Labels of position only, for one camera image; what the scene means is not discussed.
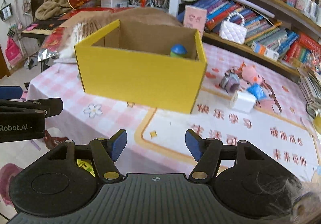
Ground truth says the green blue tumbler toy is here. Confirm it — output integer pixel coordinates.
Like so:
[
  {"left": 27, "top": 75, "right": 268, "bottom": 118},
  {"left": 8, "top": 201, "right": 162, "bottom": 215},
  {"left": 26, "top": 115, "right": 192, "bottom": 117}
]
[{"left": 170, "top": 44, "right": 188, "bottom": 57}]

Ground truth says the pink checkered table mat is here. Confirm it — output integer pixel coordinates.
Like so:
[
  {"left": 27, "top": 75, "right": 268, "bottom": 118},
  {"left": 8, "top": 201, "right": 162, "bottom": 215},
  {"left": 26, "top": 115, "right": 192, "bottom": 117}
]
[{"left": 28, "top": 44, "right": 320, "bottom": 183}]

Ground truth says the grey purple toy car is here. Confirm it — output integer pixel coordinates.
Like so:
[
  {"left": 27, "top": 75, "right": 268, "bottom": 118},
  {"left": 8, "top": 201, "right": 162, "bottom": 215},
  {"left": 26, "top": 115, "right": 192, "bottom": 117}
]
[{"left": 219, "top": 70, "right": 240, "bottom": 93}]

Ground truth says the blue fluffy pompom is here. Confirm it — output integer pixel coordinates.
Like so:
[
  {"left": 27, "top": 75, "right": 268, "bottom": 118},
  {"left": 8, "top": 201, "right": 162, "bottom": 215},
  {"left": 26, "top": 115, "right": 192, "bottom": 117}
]
[{"left": 246, "top": 84, "right": 267, "bottom": 100}]

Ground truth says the pink plush chick toy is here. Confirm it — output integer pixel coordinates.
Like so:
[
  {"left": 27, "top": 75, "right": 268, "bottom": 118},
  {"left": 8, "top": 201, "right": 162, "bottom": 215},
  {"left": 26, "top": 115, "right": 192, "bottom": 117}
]
[{"left": 242, "top": 65, "right": 263, "bottom": 85}]

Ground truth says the yellow cardboard box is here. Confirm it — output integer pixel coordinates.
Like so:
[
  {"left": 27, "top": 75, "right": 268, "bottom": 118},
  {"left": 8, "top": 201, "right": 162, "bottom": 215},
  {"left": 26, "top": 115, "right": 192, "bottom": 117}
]
[{"left": 75, "top": 20, "right": 207, "bottom": 114}]

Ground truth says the orange white cat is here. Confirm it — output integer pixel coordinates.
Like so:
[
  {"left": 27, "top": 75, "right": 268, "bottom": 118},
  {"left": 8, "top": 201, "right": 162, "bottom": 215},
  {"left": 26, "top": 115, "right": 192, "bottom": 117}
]
[{"left": 59, "top": 7, "right": 182, "bottom": 59}]

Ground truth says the orange white medicine box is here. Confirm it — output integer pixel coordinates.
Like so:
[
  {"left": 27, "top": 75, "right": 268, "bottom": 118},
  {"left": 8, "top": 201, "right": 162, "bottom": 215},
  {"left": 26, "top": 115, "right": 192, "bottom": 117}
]
[{"left": 251, "top": 42, "right": 279, "bottom": 61}]

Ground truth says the white quilted pearl handbag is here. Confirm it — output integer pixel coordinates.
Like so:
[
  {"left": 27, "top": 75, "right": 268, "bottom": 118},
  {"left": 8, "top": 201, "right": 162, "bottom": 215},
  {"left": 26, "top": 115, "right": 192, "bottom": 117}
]
[{"left": 219, "top": 11, "right": 247, "bottom": 44}]

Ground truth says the stack of magazines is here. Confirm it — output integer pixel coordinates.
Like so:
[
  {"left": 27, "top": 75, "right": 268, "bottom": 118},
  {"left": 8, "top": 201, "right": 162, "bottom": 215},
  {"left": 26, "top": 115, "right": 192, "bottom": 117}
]
[{"left": 297, "top": 67, "right": 321, "bottom": 118}]

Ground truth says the pink sticker cup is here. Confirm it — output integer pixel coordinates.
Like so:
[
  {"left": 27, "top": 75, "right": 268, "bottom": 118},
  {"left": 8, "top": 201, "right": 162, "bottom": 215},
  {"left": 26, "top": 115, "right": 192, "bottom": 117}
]
[{"left": 183, "top": 6, "right": 207, "bottom": 37}]

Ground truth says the red book set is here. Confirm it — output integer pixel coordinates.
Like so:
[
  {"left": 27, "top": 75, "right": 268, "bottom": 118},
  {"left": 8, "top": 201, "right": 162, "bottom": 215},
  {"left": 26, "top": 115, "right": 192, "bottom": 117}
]
[{"left": 282, "top": 32, "right": 320, "bottom": 68}]

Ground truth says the wooden bookshelf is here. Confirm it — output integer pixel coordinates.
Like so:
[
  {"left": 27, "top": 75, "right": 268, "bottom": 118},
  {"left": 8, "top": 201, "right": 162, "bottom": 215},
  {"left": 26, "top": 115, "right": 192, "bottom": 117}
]
[{"left": 172, "top": 0, "right": 321, "bottom": 77}]

